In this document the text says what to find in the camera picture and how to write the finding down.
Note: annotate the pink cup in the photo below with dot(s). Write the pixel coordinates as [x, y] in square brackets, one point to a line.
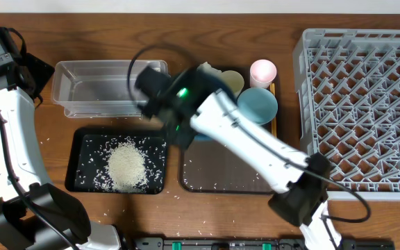
[262, 73]

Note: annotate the black tray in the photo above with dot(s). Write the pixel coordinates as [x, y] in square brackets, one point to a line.
[89, 159]

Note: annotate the grey dishwasher rack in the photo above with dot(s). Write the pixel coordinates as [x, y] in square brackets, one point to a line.
[348, 84]

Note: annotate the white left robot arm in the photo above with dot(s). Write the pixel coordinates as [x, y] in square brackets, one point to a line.
[35, 214]

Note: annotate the crumpled white tissue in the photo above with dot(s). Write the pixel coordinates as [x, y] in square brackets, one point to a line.
[209, 69]

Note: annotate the dark blue plate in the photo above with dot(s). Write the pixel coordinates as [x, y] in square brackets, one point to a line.
[217, 116]

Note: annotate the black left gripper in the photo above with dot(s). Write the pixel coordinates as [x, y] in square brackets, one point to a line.
[40, 70]

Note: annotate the clear plastic bin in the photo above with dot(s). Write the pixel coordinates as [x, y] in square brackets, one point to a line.
[78, 68]

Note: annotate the wooden chopstick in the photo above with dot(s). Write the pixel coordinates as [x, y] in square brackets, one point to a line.
[275, 103]
[274, 121]

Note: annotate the light blue bowl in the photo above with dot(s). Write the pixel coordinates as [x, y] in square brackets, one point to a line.
[256, 105]

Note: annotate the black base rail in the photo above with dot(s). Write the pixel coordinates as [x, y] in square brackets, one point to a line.
[157, 243]

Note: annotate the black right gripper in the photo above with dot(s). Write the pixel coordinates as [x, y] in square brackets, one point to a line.
[178, 137]

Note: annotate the cream cup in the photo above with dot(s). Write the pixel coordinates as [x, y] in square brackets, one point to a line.
[234, 81]

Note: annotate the brown serving tray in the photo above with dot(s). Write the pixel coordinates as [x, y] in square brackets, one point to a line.
[209, 167]

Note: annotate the pile of rice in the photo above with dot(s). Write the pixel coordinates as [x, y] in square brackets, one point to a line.
[127, 166]

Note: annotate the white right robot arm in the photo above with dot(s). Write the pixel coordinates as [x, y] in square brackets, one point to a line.
[195, 102]

